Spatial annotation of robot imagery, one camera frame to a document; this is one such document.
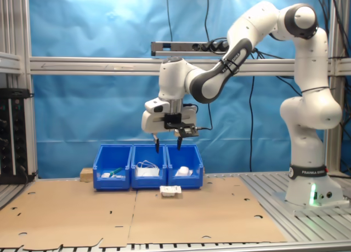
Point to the white cotton packet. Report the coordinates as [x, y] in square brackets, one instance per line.
[183, 170]
[170, 191]

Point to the blue plastic storage bin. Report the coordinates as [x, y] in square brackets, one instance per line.
[189, 159]
[112, 156]
[145, 153]

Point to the pale face mask stack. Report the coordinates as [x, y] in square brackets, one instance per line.
[146, 173]

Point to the loose green syringe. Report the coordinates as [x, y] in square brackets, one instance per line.
[116, 171]

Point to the white printed flat packet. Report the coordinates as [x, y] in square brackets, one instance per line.
[105, 175]

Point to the chipboard wood block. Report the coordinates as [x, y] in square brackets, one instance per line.
[86, 174]

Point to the brown cardboard sheet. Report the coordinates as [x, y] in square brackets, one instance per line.
[68, 213]
[205, 216]

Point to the aluminium power socket strip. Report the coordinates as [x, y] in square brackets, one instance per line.
[181, 47]

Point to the long horizontal aluminium beam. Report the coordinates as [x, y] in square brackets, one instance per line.
[82, 65]

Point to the short aluminium side beam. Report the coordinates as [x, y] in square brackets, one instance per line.
[9, 62]

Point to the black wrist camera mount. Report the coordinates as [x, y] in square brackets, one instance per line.
[172, 120]

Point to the aluminium frame post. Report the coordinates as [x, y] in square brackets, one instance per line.
[333, 153]
[23, 30]

